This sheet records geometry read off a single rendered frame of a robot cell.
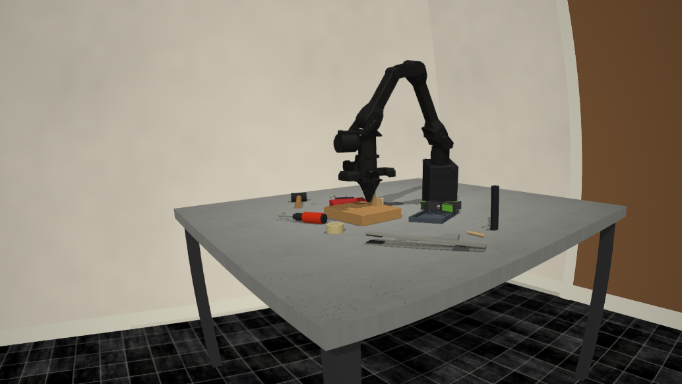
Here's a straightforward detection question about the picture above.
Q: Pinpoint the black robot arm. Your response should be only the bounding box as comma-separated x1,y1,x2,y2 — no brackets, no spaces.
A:
334,60,454,166

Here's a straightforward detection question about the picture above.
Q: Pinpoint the light wooden board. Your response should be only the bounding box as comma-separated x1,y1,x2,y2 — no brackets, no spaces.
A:
324,201,402,226

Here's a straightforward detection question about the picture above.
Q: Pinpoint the black mallet with wooden handle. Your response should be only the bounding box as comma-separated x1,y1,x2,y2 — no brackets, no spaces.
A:
291,192,307,208

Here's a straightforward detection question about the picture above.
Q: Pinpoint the tan short cylinder with hole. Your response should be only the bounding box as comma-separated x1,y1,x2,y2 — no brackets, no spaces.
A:
326,222,344,234

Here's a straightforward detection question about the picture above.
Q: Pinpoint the red screwdriver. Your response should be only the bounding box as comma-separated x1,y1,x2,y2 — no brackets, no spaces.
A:
277,212,327,224

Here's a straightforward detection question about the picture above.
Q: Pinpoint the red open tray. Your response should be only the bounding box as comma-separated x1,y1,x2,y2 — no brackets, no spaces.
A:
329,197,367,206

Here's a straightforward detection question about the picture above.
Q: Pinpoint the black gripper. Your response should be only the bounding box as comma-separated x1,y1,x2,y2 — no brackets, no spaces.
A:
338,151,396,202

